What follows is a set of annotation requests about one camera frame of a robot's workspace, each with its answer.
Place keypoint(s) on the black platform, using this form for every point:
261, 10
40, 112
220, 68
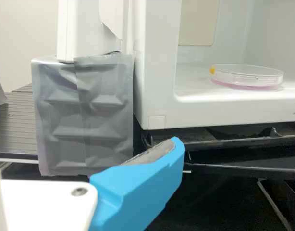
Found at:
20, 120
234, 168

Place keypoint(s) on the petri dish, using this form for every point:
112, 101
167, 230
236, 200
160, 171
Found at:
248, 77

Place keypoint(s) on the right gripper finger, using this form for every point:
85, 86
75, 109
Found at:
138, 192

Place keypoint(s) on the white pipette stand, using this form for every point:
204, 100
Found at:
85, 115

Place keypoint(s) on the white incubator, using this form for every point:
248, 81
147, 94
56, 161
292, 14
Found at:
157, 84

